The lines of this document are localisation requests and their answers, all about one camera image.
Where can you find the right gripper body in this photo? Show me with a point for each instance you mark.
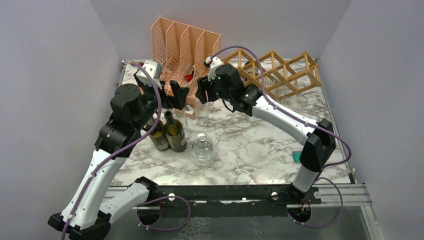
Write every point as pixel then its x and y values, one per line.
pixel 212 88

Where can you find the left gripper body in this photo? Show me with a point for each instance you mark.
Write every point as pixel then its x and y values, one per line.
pixel 149 96

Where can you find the tall clear glass bottle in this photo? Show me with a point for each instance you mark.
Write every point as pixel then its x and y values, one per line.
pixel 202 113

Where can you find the round clear bottle with cap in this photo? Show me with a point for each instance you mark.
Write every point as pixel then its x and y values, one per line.
pixel 203 150

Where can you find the wooden wine rack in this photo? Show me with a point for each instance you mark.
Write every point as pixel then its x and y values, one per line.
pixel 299 74

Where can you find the dark wine bottle with label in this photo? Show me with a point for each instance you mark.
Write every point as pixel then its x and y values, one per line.
pixel 250 70

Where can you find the slim clear glass bottle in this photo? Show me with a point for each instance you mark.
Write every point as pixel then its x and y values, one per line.
pixel 279 92

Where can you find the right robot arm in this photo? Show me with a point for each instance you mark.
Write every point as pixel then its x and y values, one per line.
pixel 317 137

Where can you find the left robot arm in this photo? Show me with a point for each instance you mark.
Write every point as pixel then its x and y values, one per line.
pixel 88 216

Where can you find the small clear glass bottle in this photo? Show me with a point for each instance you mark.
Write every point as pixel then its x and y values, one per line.
pixel 181 116

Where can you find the dark wine bottle far left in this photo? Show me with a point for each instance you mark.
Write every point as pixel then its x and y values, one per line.
pixel 158 137

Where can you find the red object in organizer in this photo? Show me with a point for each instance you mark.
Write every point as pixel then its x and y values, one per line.
pixel 188 78

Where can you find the pink plastic file organizer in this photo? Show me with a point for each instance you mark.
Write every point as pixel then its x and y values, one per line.
pixel 182 50

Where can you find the green sponge block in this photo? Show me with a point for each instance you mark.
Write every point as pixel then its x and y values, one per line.
pixel 296 156

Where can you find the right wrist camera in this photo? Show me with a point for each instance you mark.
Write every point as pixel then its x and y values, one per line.
pixel 212 63

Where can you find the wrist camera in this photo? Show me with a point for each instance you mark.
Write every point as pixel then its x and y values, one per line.
pixel 154 70
pixel 212 63

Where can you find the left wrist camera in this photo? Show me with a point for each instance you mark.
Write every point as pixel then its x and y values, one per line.
pixel 154 70

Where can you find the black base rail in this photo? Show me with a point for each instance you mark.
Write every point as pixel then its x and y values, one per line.
pixel 215 201

